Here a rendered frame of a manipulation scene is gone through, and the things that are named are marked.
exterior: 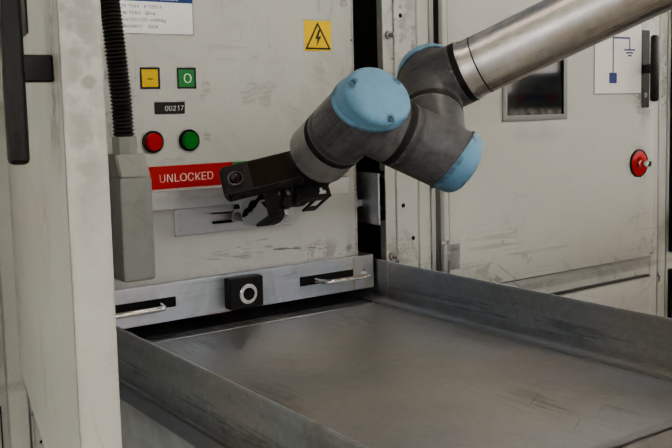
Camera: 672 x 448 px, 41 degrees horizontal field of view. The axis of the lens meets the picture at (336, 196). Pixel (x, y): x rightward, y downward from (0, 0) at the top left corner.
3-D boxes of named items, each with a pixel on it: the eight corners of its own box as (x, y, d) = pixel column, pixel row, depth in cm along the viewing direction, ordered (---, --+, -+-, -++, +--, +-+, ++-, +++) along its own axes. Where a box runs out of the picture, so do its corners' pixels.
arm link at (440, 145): (484, 112, 126) (410, 75, 122) (493, 168, 118) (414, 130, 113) (445, 155, 132) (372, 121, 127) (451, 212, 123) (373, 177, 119)
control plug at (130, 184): (157, 279, 126) (152, 153, 125) (124, 283, 124) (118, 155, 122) (135, 271, 133) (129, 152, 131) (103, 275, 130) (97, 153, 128)
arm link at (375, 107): (413, 137, 113) (344, 104, 109) (362, 182, 122) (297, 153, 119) (419, 81, 118) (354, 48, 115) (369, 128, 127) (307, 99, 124)
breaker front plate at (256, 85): (360, 263, 160) (354, -13, 155) (93, 303, 132) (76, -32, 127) (356, 262, 161) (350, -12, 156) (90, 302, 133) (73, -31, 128)
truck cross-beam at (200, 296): (374, 287, 161) (373, 253, 161) (76, 337, 130) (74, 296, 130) (357, 283, 165) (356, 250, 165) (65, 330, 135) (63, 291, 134)
